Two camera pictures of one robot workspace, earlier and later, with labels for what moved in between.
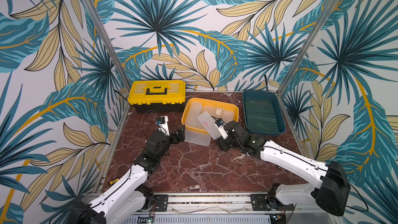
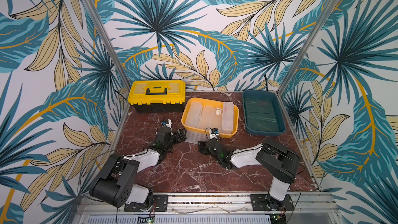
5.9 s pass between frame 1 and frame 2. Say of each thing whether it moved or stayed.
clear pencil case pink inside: moved
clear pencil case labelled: stayed
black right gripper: moved
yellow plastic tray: stayed
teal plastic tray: stayed
